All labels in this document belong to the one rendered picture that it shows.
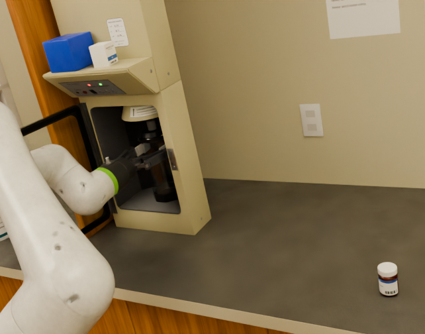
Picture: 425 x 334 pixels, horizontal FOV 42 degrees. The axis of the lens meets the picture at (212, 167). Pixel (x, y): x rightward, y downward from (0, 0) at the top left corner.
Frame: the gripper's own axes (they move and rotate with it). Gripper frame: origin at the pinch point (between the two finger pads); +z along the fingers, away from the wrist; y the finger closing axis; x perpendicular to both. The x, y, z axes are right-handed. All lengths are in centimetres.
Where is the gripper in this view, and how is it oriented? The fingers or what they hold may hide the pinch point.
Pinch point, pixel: (156, 146)
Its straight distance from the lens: 182.0
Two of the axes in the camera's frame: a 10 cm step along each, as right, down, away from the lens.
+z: 4.8, -4.1, 7.7
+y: -8.6, -0.3, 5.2
